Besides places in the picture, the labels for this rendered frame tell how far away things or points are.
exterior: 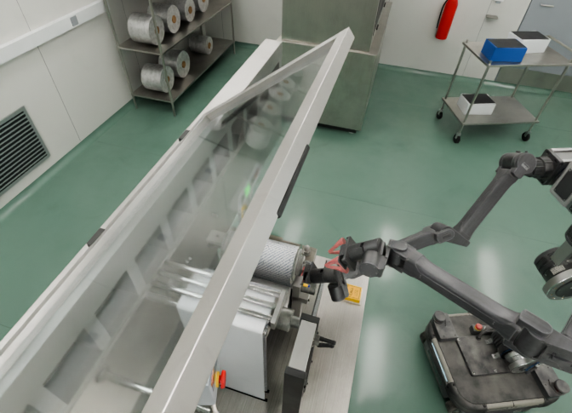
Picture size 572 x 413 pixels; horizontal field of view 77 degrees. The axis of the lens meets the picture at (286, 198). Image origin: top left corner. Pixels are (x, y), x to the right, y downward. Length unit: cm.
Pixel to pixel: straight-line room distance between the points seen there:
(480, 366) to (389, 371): 51
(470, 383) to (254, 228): 211
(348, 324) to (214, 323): 126
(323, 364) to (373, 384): 101
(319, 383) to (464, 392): 109
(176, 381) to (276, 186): 26
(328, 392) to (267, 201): 112
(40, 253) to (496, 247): 361
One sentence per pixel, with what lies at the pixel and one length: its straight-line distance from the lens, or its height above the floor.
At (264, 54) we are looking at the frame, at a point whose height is 165.
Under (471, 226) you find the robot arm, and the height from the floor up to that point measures 130.
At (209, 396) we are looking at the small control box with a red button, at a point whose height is 166.
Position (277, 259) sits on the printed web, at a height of 130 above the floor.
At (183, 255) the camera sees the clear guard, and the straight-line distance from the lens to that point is 54.
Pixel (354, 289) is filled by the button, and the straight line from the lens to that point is 167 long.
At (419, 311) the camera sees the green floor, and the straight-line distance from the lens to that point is 281.
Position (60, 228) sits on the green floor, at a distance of 350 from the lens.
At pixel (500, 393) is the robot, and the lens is 249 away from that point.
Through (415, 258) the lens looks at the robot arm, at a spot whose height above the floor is 147.
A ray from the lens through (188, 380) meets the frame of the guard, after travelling 36.
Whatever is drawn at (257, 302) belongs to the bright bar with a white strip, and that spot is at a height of 145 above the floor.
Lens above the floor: 232
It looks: 45 degrees down
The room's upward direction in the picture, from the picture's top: 2 degrees clockwise
